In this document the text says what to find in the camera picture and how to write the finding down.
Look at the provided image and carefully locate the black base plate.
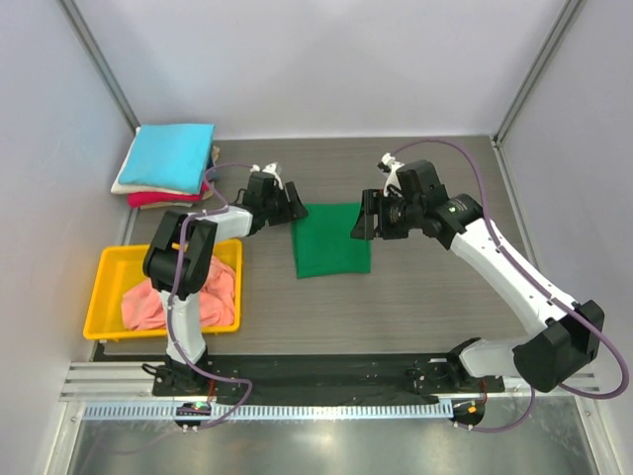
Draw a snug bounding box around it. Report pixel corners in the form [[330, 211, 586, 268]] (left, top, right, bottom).
[[142, 353, 505, 407]]

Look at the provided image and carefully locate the white slotted cable duct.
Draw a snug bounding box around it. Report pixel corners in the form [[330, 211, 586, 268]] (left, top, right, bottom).
[[82, 400, 453, 422]]

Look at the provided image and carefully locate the light blue folded shirt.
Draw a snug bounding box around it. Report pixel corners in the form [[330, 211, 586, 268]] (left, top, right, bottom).
[[119, 124, 215, 194]]

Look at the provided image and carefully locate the aluminium frame post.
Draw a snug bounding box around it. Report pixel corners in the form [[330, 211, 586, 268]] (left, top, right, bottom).
[[57, 0, 139, 132], [491, 0, 586, 148]]

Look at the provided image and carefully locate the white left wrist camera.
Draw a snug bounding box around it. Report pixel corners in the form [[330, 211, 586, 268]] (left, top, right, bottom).
[[250, 162, 284, 189]]

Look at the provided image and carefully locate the green t shirt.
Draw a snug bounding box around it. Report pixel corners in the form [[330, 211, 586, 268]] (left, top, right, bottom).
[[291, 203, 372, 279]]

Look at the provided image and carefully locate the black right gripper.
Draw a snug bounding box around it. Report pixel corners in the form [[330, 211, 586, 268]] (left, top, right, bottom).
[[350, 189, 422, 241]]

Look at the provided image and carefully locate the tan folded shirt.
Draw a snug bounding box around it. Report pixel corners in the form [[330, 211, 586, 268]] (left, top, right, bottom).
[[140, 143, 223, 211]]

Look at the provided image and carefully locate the cream folded shirt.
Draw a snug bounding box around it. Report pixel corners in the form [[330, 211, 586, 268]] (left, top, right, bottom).
[[110, 169, 194, 195]]

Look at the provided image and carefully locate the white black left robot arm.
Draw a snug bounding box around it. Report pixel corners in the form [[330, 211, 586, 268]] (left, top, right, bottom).
[[142, 162, 308, 396]]

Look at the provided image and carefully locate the right aluminium frame post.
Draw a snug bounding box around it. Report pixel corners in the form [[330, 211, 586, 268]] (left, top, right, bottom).
[[491, 0, 586, 148]]

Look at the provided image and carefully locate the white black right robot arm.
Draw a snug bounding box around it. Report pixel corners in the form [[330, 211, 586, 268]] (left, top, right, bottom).
[[350, 153, 604, 393]]

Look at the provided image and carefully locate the pink t shirt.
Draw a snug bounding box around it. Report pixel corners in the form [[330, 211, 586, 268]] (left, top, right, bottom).
[[121, 256, 235, 331]]

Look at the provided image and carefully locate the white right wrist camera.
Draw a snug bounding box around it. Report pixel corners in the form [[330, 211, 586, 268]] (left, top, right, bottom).
[[377, 152, 403, 197]]

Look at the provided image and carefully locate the left aluminium frame post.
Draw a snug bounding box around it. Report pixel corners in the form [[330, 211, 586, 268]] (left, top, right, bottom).
[[57, 0, 139, 132]]

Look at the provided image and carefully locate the red folded shirt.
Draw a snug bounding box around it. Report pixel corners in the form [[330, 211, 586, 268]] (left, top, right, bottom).
[[127, 183, 213, 209]]

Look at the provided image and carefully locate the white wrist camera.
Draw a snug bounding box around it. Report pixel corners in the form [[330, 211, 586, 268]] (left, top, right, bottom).
[[250, 162, 284, 189], [377, 152, 403, 197]]

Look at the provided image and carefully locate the yellow plastic bin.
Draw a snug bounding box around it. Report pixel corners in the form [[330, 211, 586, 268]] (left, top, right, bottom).
[[83, 238, 243, 341]]

